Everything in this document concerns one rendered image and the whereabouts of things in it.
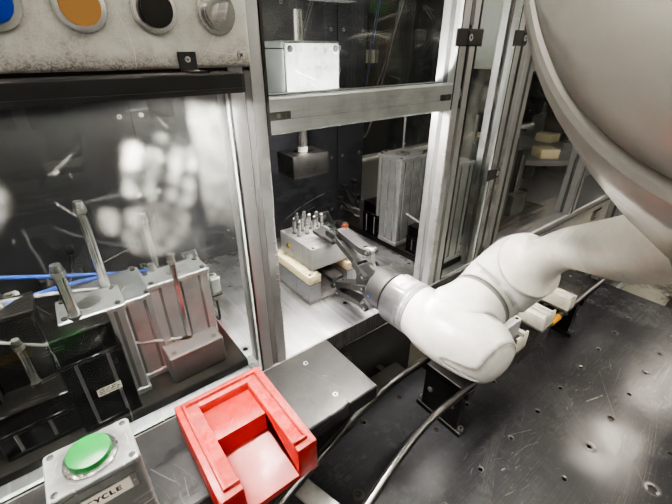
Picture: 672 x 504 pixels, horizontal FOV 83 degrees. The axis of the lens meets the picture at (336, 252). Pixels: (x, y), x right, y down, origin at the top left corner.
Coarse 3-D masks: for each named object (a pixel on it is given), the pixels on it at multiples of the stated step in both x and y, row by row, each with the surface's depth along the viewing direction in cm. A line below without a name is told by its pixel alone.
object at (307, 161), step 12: (300, 132) 74; (300, 144) 76; (288, 156) 74; (300, 156) 74; (312, 156) 75; (324, 156) 77; (288, 168) 75; (300, 168) 75; (312, 168) 76; (324, 168) 78
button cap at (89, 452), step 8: (80, 440) 39; (88, 440) 39; (96, 440) 39; (104, 440) 39; (72, 448) 38; (80, 448) 38; (88, 448) 38; (96, 448) 38; (104, 448) 38; (112, 448) 39; (72, 456) 37; (80, 456) 37; (88, 456) 37; (96, 456) 37; (104, 456) 37; (72, 464) 36; (80, 464) 36; (88, 464) 36; (96, 464) 37; (72, 472) 36; (80, 472) 36
